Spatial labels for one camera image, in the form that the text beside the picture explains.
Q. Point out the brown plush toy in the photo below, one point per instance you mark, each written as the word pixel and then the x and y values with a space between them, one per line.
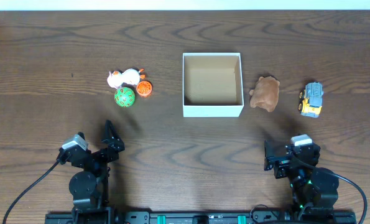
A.
pixel 265 95

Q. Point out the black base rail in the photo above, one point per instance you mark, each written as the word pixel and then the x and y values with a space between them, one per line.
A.
pixel 256 216

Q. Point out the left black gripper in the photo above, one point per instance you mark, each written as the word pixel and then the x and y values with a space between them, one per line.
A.
pixel 107 152

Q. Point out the grey yellow toy truck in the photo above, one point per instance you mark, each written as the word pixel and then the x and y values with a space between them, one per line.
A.
pixel 311 99

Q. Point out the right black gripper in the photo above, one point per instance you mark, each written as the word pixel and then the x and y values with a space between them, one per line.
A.
pixel 273 160

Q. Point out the white cardboard box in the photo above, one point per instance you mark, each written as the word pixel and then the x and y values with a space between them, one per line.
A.
pixel 212 85

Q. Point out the orange round toy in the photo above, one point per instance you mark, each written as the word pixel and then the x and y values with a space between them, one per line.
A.
pixel 144 88

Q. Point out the green ball with orange numbers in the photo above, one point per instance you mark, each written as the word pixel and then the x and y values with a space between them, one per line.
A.
pixel 124 97

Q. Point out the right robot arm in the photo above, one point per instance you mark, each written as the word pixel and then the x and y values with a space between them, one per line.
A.
pixel 314 192

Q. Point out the white pink toy animal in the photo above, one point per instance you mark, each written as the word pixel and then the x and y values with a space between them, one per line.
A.
pixel 130 76

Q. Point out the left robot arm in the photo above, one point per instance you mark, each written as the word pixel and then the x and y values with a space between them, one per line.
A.
pixel 89 187

